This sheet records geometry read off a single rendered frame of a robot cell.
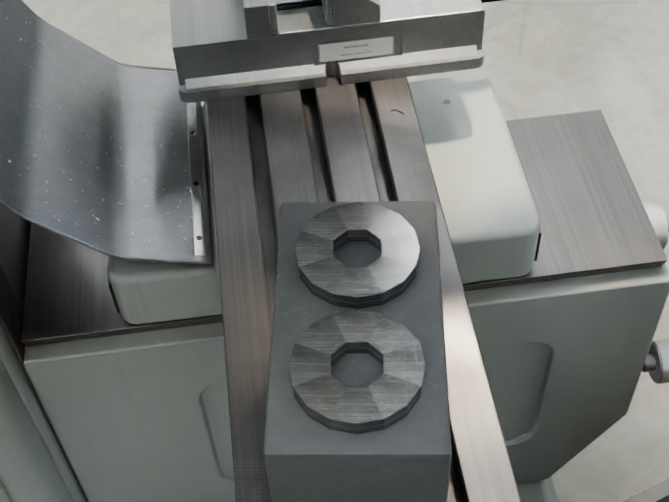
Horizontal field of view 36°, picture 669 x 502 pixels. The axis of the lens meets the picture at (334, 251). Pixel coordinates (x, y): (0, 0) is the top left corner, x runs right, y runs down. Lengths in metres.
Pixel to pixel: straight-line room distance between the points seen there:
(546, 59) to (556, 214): 1.38
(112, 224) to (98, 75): 0.23
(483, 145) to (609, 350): 0.33
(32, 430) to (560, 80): 1.69
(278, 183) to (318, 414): 0.45
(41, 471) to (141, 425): 0.14
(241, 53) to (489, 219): 0.33
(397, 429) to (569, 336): 0.70
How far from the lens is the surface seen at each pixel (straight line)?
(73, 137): 1.17
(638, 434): 1.99
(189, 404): 1.34
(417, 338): 0.70
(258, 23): 1.12
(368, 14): 1.13
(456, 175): 1.22
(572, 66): 2.66
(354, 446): 0.66
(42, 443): 1.37
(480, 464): 0.87
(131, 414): 1.35
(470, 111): 1.30
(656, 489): 1.47
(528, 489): 1.67
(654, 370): 1.47
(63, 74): 1.24
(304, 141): 1.10
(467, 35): 1.18
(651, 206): 1.44
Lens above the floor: 1.67
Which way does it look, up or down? 50 degrees down
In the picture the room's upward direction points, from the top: 3 degrees counter-clockwise
